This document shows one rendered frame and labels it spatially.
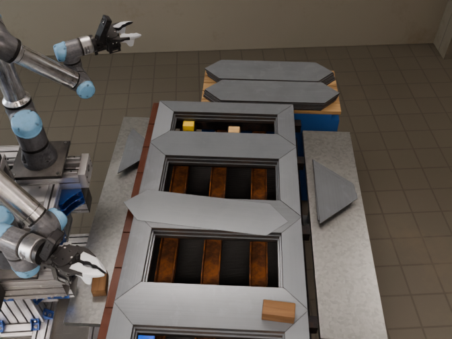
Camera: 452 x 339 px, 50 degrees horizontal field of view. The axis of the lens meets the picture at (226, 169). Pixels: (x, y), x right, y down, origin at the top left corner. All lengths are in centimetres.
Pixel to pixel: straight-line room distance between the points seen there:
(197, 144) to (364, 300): 108
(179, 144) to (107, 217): 51
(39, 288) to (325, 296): 115
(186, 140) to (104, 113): 171
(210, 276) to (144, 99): 230
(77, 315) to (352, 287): 116
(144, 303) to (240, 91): 139
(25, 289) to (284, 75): 182
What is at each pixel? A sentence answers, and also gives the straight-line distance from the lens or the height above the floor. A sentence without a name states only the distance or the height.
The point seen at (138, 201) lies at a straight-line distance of 225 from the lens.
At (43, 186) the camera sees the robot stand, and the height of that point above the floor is 95.
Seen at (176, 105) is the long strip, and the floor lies 87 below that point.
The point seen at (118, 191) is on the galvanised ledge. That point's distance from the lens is 257.
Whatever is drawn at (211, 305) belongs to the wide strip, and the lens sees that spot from 193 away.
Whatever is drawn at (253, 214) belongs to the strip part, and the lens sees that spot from 217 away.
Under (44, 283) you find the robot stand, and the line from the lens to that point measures 204.
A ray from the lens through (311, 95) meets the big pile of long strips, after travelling 284.
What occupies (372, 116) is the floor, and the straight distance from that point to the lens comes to 414.
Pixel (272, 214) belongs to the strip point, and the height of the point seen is 87.
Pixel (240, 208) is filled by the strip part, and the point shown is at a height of 87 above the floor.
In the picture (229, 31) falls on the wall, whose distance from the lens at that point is 464.
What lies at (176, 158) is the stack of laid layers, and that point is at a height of 85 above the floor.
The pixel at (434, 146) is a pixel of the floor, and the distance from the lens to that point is 403.
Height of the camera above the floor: 258
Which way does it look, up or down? 47 degrees down
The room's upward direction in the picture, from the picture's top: straight up
